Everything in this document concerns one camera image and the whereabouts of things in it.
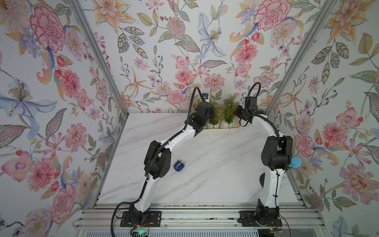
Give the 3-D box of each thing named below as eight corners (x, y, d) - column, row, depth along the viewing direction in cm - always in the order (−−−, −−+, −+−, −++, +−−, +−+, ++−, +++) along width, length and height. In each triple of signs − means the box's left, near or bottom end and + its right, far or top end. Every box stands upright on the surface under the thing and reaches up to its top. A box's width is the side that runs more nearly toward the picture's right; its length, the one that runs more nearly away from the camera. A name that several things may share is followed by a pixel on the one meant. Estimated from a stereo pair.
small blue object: (172, 168, 93) (172, 166, 91) (179, 160, 97) (179, 158, 94) (179, 173, 91) (179, 171, 89) (185, 165, 95) (185, 163, 92)
